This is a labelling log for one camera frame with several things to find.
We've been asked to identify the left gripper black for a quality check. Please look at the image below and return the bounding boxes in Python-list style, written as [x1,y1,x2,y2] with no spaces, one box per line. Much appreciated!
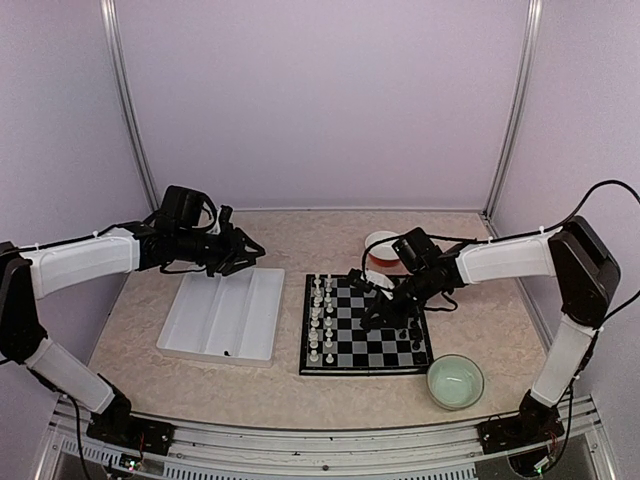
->
[175,221,265,277]

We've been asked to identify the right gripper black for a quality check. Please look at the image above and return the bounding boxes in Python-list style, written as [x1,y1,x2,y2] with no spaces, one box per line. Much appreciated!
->
[360,267,439,329]

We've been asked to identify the black white chessboard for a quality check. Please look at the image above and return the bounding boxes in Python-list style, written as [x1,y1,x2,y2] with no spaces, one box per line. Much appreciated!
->
[298,273,434,377]

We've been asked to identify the white plastic compartment tray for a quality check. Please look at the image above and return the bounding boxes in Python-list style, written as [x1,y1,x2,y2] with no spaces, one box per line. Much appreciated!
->
[156,268,285,368]

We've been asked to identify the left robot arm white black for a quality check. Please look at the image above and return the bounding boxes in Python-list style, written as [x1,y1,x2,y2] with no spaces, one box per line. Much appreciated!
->
[1,185,266,445]

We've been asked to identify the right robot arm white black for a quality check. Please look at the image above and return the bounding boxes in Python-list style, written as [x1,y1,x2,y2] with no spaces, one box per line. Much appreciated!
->
[341,190,639,431]

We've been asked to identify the red white bowl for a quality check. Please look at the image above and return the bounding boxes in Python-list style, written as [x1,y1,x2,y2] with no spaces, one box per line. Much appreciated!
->
[365,230,400,267]

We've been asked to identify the green glass bowl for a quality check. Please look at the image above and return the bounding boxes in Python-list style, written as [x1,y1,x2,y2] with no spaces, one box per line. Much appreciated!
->
[426,354,485,411]

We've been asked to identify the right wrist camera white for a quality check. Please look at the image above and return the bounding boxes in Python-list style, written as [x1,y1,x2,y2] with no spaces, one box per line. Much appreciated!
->
[347,269,395,292]

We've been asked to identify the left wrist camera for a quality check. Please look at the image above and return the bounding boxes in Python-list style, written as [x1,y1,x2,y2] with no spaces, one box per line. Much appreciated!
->
[217,205,233,234]

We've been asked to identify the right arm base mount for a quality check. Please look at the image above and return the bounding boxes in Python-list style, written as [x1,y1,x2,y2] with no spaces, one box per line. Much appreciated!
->
[476,407,565,455]

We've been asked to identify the front aluminium rail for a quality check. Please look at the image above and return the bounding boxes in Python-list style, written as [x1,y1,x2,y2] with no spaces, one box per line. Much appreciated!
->
[34,394,616,480]

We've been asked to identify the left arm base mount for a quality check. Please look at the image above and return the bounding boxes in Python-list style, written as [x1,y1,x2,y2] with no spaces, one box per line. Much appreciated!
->
[87,409,175,456]

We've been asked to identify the left aluminium frame post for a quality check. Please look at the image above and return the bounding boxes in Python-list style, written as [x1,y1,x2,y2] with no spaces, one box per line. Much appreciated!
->
[100,0,160,211]

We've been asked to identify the aluminium frame post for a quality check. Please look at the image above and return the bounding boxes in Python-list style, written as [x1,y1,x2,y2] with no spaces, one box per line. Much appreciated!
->
[483,0,544,223]
[100,0,160,211]

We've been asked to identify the right aluminium frame post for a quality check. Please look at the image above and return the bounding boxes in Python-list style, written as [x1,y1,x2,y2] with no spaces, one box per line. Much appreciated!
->
[483,0,544,223]

